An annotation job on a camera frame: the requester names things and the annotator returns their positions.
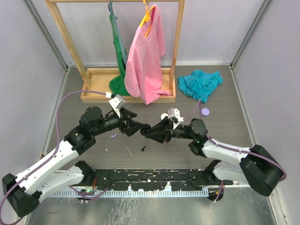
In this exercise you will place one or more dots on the grey blue hanger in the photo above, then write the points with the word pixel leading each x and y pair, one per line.
pixel 116 28

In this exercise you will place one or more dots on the grey slotted cable duct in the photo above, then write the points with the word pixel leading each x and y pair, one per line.
pixel 68 193

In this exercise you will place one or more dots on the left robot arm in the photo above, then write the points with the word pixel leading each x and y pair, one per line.
pixel 23 191

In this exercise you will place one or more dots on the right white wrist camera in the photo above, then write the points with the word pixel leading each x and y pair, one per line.
pixel 174 115

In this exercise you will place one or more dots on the teal crumpled shirt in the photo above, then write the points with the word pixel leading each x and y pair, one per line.
pixel 199 85

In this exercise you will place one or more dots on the green shirt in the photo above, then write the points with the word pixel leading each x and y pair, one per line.
pixel 117 85

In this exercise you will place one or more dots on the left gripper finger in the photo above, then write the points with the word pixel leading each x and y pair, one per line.
pixel 133 128
pixel 128 116

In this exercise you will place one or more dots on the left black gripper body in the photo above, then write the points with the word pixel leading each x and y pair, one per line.
pixel 123 125

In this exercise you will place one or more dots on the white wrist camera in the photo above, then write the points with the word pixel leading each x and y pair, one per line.
pixel 174 115
pixel 117 103

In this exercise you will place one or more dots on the white earbud charging case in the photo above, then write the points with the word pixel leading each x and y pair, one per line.
pixel 163 116

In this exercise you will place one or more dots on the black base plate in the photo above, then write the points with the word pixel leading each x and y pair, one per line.
pixel 152 179

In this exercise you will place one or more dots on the yellow orange hanger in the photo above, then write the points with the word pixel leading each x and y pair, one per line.
pixel 147 20

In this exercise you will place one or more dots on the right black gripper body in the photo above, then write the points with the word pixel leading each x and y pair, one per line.
pixel 171 133

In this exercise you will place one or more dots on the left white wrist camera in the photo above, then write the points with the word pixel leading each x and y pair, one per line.
pixel 117 103

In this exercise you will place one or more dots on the pink shirt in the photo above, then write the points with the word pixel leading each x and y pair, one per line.
pixel 143 78

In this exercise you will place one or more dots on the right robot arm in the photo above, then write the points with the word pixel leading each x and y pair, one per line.
pixel 252 166

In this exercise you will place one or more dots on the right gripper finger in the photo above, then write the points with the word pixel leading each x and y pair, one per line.
pixel 163 127
pixel 157 136

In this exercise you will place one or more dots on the wooden clothes rack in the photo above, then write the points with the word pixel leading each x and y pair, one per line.
pixel 98 78

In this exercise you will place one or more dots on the black earbud charging case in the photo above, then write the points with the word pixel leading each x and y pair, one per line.
pixel 145 130

